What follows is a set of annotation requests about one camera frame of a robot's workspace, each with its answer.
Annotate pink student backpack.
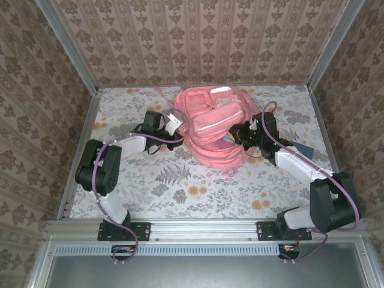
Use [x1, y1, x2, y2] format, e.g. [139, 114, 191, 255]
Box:
[154, 85, 284, 178]

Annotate dark teal box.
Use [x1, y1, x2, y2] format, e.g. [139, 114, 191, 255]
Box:
[292, 141, 315, 160]

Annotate floral tablecloth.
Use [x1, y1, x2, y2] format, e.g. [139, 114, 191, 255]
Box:
[69, 85, 349, 219]

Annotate grey metal sheet panel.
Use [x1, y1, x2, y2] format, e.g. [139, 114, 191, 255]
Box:
[44, 243, 371, 288]

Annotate black left camera cable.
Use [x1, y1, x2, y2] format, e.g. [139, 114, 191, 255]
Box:
[145, 140, 163, 155]

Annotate black camera cable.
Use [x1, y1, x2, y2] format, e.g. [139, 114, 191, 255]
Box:
[145, 140, 163, 155]
[244, 145, 265, 158]

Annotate black right camera cable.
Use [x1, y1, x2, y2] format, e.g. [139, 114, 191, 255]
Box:
[244, 145, 265, 158]

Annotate aluminium side rail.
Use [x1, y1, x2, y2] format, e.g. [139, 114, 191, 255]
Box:
[56, 89, 103, 220]
[308, 88, 355, 219]

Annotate aluminium front rail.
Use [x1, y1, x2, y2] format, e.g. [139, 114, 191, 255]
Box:
[41, 218, 371, 242]

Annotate aluminium corner post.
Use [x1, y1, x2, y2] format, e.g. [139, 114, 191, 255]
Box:
[306, 0, 367, 91]
[34, 0, 100, 94]

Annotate white slotted cable duct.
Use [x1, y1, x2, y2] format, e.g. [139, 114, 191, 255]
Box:
[55, 244, 281, 257]

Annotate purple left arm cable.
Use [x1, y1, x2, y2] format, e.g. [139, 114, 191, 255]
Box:
[91, 107, 193, 266]

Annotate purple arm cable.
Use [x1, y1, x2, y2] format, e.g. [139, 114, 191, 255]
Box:
[259, 101, 362, 265]
[91, 107, 193, 266]

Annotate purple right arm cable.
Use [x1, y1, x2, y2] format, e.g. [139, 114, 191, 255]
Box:
[259, 101, 362, 265]

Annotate aluminium outer frame bar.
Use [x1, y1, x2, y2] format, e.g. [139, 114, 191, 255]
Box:
[355, 241, 383, 288]
[26, 239, 56, 288]

